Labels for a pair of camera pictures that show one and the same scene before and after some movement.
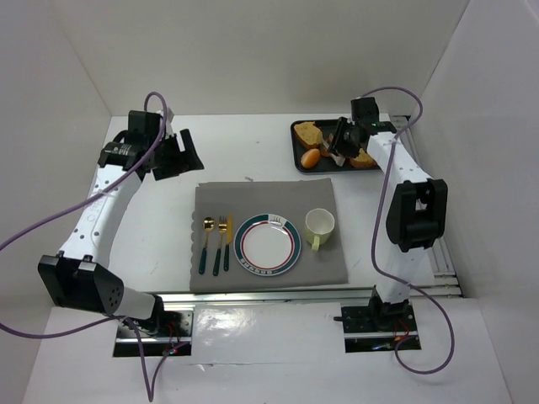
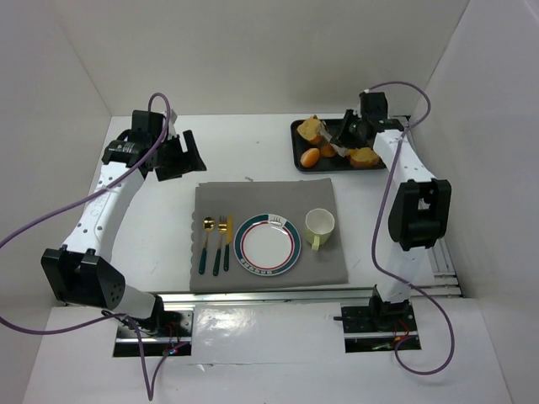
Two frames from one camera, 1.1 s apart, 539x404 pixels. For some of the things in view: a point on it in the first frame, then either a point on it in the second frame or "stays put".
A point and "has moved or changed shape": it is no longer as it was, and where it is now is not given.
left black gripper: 175,152 stays put
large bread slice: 309,135 has moved or changed shape
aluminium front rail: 351,295 stays put
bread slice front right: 364,161 stays put
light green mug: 319,224 stays put
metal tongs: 338,160 to 323,129
